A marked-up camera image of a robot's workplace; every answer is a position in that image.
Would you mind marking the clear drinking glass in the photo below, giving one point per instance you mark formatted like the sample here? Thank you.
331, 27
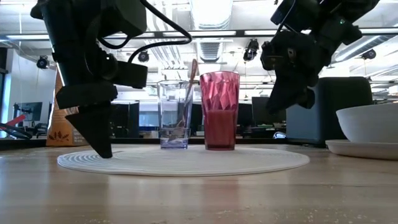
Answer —
169, 102

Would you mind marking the orange pumpkin cereal box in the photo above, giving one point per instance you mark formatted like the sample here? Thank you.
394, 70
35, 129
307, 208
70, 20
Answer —
60, 130

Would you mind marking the red bar object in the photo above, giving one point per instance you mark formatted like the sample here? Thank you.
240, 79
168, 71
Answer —
15, 120

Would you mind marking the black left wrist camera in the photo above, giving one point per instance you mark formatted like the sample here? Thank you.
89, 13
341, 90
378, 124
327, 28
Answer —
130, 76

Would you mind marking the black aluminium table frame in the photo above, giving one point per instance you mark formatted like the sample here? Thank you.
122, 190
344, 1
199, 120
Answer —
18, 143

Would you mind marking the white round woven placemat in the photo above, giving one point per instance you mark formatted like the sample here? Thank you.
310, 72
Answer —
186, 161

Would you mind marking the silver ventilation duct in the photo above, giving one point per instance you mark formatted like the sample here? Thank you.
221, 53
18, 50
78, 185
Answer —
211, 51

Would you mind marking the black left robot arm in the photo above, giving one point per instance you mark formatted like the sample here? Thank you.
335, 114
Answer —
124, 15

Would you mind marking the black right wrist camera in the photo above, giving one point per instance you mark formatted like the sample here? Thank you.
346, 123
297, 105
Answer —
292, 12

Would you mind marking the black ceiling spotlight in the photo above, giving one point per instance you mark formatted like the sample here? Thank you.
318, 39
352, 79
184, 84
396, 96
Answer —
250, 49
369, 54
143, 56
43, 62

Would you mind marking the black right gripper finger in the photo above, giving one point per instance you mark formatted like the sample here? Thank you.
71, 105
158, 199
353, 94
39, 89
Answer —
309, 99
284, 93

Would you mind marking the black cabinet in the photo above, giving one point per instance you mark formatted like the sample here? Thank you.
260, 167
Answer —
127, 119

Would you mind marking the black two-slot toaster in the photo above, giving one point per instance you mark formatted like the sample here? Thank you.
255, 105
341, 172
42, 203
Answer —
342, 109

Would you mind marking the pink faceted tumbler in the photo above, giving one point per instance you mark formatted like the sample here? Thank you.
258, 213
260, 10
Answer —
219, 124

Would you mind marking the white ceramic bowl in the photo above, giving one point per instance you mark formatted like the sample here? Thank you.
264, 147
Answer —
370, 124

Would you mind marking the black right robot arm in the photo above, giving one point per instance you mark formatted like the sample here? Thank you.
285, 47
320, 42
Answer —
348, 12

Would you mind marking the beige round plate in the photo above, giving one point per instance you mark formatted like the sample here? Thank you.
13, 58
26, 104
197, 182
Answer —
363, 151

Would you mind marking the black computer monitor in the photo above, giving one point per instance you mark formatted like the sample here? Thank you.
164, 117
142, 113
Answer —
29, 110
259, 112

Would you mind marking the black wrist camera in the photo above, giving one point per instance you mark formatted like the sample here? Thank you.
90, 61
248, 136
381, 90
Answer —
130, 76
292, 12

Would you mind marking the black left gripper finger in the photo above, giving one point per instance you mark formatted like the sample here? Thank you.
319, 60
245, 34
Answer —
93, 130

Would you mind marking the black overhead crossbar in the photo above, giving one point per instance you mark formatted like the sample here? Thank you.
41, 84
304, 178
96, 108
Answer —
240, 32

